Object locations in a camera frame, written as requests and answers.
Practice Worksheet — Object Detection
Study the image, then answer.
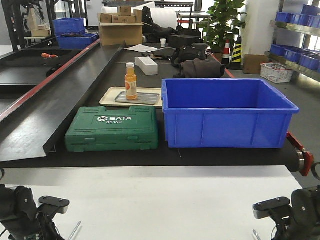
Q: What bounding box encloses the beige plastic tray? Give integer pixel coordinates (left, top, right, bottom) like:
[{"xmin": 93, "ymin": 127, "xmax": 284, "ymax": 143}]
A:
[{"xmin": 99, "ymin": 87, "xmax": 163, "ymax": 109}]

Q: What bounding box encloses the orange juice bottle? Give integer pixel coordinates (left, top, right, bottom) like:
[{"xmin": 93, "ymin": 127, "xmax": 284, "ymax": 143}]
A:
[{"xmin": 124, "ymin": 62, "xmax": 138, "ymax": 100}]

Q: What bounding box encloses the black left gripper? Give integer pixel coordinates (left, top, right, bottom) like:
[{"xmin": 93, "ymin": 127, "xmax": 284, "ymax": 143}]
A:
[{"xmin": 37, "ymin": 195, "xmax": 70, "ymax": 240}]

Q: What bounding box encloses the white wire basket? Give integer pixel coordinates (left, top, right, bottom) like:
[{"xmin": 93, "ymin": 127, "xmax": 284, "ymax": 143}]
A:
[{"xmin": 260, "ymin": 62, "xmax": 294, "ymax": 84}]

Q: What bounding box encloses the blue crate far left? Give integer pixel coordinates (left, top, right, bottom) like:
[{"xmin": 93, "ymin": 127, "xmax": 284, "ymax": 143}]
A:
[{"xmin": 53, "ymin": 18, "xmax": 99, "ymax": 50}]

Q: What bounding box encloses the large blue plastic bin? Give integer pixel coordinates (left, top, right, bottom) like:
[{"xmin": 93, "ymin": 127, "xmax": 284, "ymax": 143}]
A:
[{"xmin": 161, "ymin": 78, "xmax": 299, "ymax": 149}]

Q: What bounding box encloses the white foam block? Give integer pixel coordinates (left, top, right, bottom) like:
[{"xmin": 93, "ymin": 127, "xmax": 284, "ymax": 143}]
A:
[{"xmin": 135, "ymin": 57, "xmax": 158, "ymax": 76}]

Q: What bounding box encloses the dark grey bag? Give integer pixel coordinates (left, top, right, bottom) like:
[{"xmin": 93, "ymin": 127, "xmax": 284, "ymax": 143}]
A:
[{"xmin": 173, "ymin": 58, "xmax": 226, "ymax": 79}]

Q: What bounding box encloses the green SATA tool case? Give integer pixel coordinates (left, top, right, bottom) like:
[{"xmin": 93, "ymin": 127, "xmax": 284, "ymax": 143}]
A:
[{"xmin": 64, "ymin": 106, "xmax": 159, "ymax": 152}]

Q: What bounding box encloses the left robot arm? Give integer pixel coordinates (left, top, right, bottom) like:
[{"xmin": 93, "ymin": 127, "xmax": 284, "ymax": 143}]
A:
[{"xmin": 0, "ymin": 184, "xmax": 70, "ymax": 240}]

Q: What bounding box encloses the metal shelf rack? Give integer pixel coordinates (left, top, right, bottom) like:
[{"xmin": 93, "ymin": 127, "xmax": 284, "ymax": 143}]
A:
[{"xmin": 265, "ymin": 0, "xmax": 320, "ymax": 81}]

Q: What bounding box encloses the grey metal tray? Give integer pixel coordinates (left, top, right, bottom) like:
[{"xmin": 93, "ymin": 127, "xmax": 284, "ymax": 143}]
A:
[{"xmin": 115, "ymin": 91, "xmax": 160, "ymax": 105}]

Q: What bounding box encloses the open cardboard box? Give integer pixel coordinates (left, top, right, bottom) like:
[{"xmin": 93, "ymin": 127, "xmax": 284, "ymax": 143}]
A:
[{"xmin": 98, "ymin": 22, "xmax": 143, "ymax": 46}]

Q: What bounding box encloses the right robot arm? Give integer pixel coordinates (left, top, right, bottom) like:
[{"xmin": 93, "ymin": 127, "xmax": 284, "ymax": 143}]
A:
[{"xmin": 252, "ymin": 186, "xmax": 320, "ymax": 240}]

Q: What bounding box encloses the striped traffic cone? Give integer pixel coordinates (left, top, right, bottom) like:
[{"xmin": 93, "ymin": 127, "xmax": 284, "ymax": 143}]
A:
[{"xmin": 228, "ymin": 36, "xmax": 242, "ymax": 71}]

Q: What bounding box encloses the orange handled tool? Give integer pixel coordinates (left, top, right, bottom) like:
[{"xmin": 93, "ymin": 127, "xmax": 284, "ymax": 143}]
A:
[{"xmin": 41, "ymin": 52, "xmax": 58, "ymax": 59}]

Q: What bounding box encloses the green potted plant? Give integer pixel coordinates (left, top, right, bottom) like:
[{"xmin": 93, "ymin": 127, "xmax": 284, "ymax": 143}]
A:
[{"xmin": 199, "ymin": 0, "xmax": 247, "ymax": 51}]

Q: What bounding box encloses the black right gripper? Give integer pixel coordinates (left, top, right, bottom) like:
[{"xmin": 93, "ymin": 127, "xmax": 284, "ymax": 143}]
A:
[{"xmin": 252, "ymin": 196, "xmax": 292, "ymax": 240}]

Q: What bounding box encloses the green black screwdriver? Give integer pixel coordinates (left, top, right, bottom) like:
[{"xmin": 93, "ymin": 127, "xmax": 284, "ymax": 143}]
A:
[
  {"xmin": 68, "ymin": 221, "xmax": 82, "ymax": 240},
  {"xmin": 252, "ymin": 229, "xmax": 261, "ymax": 240}
]

